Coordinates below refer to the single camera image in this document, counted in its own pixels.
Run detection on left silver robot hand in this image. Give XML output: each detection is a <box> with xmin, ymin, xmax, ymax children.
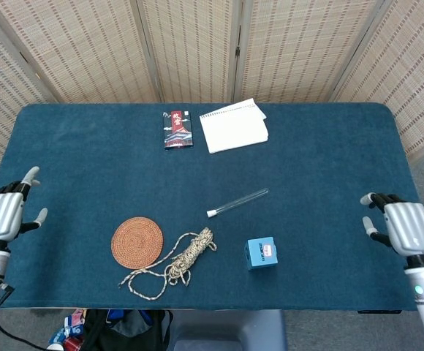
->
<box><xmin>0</xmin><ymin>166</ymin><xmax>48</xmax><ymax>242</ymax></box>

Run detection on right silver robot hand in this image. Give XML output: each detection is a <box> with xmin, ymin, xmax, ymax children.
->
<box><xmin>360</xmin><ymin>192</ymin><xmax>424</xmax><ymax>257</ymax></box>

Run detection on clear glass test tube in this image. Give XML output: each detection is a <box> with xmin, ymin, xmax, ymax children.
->
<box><xmin>213</xmin><ymin>187</ymin><xmax>270</xmax><ymax>216</ymax></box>

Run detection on blue tablecloth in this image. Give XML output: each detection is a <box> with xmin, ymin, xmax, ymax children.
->
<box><xmin>0</xmin><ymin>102</ymin><xmax>420</xmax><ymax>312</ymax></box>

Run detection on red and blue drink packs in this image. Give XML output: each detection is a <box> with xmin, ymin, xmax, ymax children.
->
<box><xmin>47</xmin><ymin>309</ymin><xmax>88</xmax><ymax>351</ymax></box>

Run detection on round woven rattan coaster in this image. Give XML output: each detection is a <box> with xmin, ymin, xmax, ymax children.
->
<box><xmin>110</xmin><ymin>216</ymin><xmax>164</xmax><ymax>271</ymax></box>

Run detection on blue cardboard box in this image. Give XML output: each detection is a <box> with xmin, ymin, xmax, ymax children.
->
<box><xmin>243</xmin><ymin>236</ymin><xmax>279</xmax><ymax>272</ymax></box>

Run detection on black backpack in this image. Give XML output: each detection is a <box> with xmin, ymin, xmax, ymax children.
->
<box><xmin>83</xmin><ymin>309</ymin><xmax>175</xmax><ymax>351</ymax></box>

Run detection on woven folding screen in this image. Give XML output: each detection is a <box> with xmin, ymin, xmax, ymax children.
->
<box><xmin>0</xmin><ymin>0</ymin><xmax>424</xmax><ymax>184</ymax></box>

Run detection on red and black booklet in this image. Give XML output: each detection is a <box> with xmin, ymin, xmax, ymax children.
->
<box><xmin>162</xmin><ymin>110</ymin><xmax>194</xmax><ymax>151</ymax></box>

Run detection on white spiral notebook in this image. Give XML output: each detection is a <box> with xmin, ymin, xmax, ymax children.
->
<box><xmin>199</xmin><ymin>97</ymin><xmax>270</xmax><ymax>154</ymax></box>

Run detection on grey blue chair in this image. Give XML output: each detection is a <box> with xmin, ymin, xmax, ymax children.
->
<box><xmin>167</xmin><ymin>309</ymin><xmax>289</xmax><ymax>351</ymax></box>

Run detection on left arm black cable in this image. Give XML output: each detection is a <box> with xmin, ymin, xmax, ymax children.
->
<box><xmin>0</xmin><ymin>277</ymin><xmax>54</xmax><ymax>350</ymax></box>

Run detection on beige black braided rope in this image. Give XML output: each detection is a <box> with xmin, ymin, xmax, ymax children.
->
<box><xmin>118</xmin><ymin>227</ymin><xmax>219</xmax><ymax>301</ymax></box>

